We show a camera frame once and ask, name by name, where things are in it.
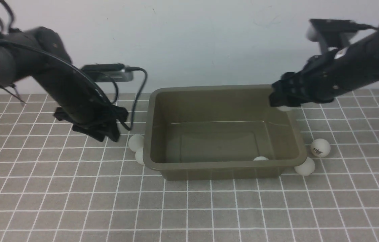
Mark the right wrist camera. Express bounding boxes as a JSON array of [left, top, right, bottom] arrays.
[[306, 19, 359, 54]]

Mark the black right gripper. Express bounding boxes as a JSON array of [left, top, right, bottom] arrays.
[[269, 72, 334, 108]]

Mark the white ping-pong ball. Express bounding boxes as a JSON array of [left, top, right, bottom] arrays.
[[128, 134, 144, 153], [276, 106, 293, 112], [253, 156, 269, 161], [294, 157, 315, 176], [135, 147, 145, 166], [310, 139, 331, 158]]

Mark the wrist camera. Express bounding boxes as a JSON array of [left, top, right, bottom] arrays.
[[306, 19, 359, 54], [80, 63, 134, 82]]

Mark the grey checkered tablecloth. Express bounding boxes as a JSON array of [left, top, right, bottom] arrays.
[[0, 89, 379, 242]]

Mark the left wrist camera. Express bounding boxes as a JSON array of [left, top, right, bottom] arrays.
[[80, 63, 134, 82]]

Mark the black camera cable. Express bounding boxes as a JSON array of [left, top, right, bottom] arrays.
[[122, 67, 148, 131]]

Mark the olive plastic storage bin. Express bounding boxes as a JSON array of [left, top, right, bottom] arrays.
[[143, 85, 308, 180]]

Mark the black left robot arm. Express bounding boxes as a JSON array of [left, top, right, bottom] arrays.
[[0, 27, 129, 142]]

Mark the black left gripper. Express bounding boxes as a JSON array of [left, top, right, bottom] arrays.
[[54, 102, 129, 142]]

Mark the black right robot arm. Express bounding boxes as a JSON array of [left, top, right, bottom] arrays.
[[269, 18, 379, 108]]

